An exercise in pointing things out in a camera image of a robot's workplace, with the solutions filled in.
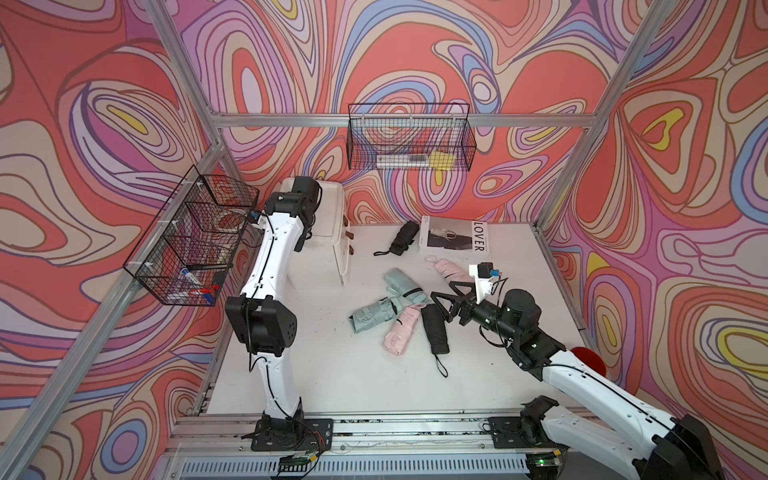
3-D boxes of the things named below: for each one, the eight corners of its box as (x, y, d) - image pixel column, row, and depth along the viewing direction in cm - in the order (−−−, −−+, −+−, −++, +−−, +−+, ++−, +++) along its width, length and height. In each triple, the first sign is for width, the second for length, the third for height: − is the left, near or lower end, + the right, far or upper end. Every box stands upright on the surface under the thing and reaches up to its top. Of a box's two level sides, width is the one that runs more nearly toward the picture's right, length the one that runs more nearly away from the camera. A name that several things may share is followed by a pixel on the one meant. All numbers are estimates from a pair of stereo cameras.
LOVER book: (418, 248, 113) (419, 243, 111) (420, 220, 123) (420, 214, 121) (489, 253, 111) (491, 248, 109) (484, 224, 121) (486, 219, 119)
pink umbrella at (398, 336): (380, 349, 89) (380, 345, 86) (406, 301, 100) (407, 296, 97) (400, 359, 87) (401, 355, 85) (424, 309, 98) (425, 304, 95)
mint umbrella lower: (356, 336, 92) (355, 329, 88) (349, 320, 95) (348, 314, 91) (397, 317, 96) (398, 310, 92) (389, 302, 99) (389, 295, 96)
